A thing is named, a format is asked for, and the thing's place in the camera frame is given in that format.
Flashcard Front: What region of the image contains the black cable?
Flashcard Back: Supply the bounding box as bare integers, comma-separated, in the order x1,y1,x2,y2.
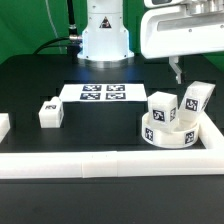
33,35,83,55

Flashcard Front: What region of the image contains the white marker sheet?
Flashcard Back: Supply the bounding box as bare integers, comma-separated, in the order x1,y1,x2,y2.
59,83,147,102

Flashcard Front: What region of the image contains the white U-shaped fence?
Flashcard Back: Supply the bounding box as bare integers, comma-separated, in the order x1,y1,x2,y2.
0,114,224,179

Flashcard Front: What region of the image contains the white round stool seat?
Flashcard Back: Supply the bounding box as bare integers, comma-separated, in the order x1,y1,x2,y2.
141,113,199,149

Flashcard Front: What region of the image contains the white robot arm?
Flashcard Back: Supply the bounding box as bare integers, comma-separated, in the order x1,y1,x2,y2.
78,0,224,79

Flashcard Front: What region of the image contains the black upright cable connector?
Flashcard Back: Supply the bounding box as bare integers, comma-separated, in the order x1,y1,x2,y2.
66,0,78,35

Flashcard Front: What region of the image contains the white thin cable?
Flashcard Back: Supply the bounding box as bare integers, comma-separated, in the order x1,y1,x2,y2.
45,0,64,55

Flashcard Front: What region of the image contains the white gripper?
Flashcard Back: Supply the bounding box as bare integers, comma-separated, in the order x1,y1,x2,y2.
140,0,224,84

